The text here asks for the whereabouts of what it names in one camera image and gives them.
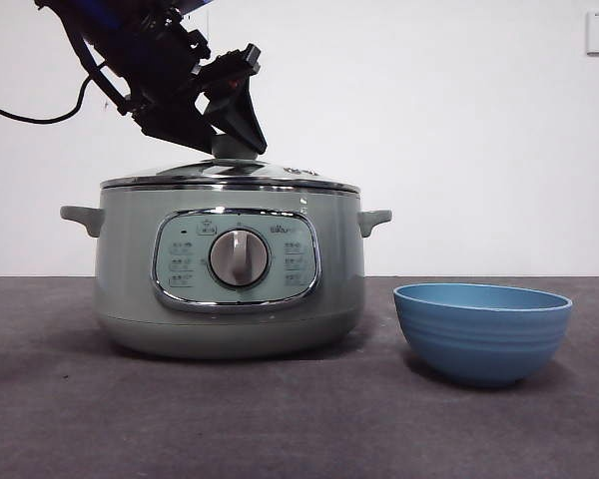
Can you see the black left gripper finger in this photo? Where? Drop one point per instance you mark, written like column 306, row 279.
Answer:
column 175, row 127
column 242, row 120

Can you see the pale green electric steamer pot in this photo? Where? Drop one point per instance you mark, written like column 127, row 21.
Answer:
column 130, row 279

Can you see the glass lid with green knob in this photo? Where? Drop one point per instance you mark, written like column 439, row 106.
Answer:
column 229, row 147

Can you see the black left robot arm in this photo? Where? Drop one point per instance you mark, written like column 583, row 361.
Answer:
column 145, row 55

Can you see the blue ribbed bowl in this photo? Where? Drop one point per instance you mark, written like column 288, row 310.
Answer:
column 481, row 344

